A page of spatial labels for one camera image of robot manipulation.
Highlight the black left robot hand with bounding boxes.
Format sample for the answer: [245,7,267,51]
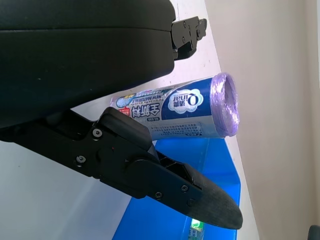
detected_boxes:
[0,0,244,231]

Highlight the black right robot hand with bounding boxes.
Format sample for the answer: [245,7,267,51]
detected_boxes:
[308,224,320,240]

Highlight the green toothpaste box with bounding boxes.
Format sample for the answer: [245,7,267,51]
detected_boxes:
[188,219,205,240]

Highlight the purple trash bag roll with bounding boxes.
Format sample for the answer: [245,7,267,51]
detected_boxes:
[109,72,241,141]

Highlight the blue plastic tray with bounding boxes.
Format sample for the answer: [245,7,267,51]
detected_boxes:
[111,136,243,240]

